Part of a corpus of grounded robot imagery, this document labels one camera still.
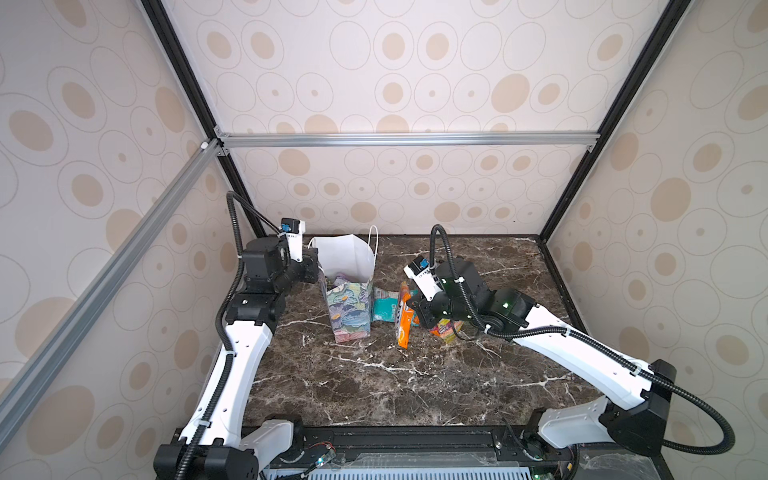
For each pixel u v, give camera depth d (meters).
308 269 0.65
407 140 0.92
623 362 0.42
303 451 0.72
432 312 0.61
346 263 0.93
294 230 0.60
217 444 0.37
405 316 0.71
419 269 0.60
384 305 0.96
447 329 0.92
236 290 0.53
